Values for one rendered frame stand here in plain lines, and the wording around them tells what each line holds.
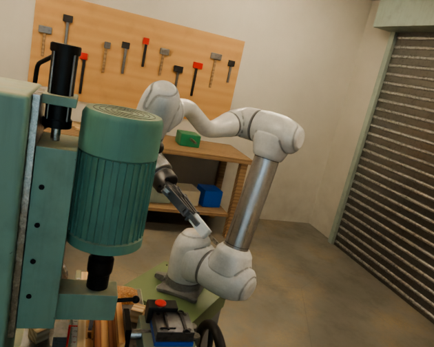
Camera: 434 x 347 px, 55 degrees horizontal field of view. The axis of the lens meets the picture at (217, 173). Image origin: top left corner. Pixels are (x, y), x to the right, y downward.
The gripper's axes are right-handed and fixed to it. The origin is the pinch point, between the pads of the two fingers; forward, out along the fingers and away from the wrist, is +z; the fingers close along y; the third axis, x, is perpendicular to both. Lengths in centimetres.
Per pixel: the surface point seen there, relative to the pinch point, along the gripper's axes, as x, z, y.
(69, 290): -28.7, -1.2, 23.5
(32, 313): -34.7, 0.4, 30.5
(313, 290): -20, 2, -271
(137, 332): -27.9, 12.6, 8.0
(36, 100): 2, -20, 51
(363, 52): 192, -159, -343
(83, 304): -28.9, 2.9, 21.4
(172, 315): -19.9, 14.2, 2.7
